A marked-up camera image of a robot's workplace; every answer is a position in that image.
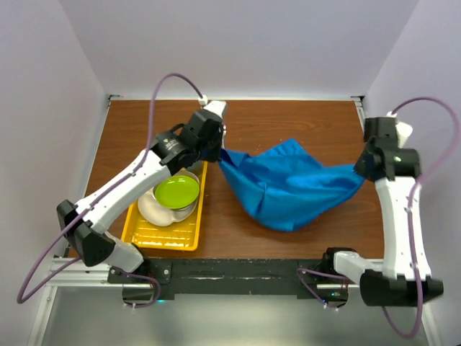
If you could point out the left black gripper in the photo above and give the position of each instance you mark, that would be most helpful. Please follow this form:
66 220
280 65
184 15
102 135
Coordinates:
215 156

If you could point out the blue cloth napkin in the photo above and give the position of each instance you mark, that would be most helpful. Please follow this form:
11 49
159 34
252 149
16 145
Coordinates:
285 188

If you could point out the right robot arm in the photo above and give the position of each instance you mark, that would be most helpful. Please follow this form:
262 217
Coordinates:
404 278

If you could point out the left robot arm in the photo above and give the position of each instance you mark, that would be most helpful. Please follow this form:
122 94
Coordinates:
85 223

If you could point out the green plastic plate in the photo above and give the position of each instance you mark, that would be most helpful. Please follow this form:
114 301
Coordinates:
177 192

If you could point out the beige flower-shaped plate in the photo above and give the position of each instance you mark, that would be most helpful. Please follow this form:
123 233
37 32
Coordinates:
159 215

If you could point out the yellow plastic tray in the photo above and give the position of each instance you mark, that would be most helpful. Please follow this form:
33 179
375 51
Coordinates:
181 236

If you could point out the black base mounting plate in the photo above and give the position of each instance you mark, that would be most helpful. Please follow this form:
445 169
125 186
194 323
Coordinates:
247 277

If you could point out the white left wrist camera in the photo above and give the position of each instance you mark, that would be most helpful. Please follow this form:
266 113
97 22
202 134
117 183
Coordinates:
217 107

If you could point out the aluminium frame rail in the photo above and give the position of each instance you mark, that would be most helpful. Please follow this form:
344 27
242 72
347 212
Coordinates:
74 274

